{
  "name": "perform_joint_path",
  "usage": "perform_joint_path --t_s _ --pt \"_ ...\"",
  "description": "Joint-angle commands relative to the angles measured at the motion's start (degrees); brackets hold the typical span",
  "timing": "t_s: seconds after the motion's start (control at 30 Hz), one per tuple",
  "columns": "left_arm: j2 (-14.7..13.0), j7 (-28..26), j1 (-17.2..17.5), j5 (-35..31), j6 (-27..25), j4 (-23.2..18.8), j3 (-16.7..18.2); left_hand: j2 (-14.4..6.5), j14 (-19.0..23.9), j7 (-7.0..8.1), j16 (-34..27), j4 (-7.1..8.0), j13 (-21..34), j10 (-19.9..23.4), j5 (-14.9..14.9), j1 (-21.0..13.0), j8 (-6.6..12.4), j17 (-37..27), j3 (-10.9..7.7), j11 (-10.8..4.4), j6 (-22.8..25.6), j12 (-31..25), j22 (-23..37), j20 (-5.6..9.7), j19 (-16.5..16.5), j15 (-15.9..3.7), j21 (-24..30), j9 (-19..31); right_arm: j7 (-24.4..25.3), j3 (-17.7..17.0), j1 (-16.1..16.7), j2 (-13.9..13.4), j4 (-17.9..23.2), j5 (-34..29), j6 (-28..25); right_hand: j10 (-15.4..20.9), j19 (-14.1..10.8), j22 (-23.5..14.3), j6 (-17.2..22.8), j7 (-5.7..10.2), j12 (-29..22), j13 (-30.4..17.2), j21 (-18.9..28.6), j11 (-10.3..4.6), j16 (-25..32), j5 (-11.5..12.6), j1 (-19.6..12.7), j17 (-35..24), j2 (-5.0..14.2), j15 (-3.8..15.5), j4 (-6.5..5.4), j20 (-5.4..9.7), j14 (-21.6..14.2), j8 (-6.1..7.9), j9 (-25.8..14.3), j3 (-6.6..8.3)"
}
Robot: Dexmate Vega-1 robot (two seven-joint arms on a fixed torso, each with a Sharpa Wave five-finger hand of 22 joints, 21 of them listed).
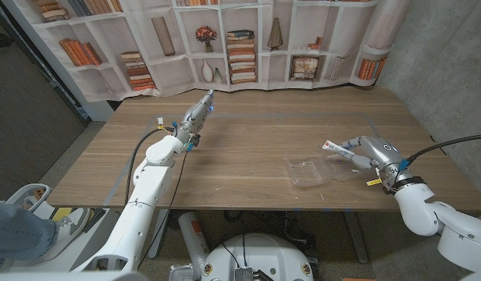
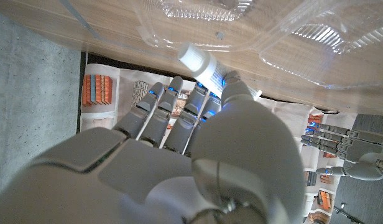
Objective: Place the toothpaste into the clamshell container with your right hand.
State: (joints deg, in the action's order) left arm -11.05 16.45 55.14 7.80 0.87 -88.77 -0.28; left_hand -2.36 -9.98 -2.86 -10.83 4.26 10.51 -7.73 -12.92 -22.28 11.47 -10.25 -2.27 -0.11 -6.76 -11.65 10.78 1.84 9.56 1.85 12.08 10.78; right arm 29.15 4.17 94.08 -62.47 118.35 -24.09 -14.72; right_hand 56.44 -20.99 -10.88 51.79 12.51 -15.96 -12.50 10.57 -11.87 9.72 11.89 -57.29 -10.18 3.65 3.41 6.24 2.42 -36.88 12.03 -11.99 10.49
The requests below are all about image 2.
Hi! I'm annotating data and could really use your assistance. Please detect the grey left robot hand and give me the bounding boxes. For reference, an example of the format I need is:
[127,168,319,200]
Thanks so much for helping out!
[300,123,383,182]

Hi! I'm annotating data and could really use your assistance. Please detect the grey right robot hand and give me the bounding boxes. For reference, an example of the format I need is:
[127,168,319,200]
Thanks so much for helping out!
[0,70,306,224]

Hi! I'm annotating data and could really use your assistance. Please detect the white toothpaste tube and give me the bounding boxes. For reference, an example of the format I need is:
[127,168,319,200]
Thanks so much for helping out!
[177,42,263,101]

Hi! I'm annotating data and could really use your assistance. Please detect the clear plastic clamshell container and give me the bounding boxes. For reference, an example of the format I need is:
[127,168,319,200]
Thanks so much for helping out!
[132,0,383,90]

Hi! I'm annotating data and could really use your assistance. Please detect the printed bookshelf backdrop cloth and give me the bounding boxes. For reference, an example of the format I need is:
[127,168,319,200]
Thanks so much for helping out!
[79,63,359,224]

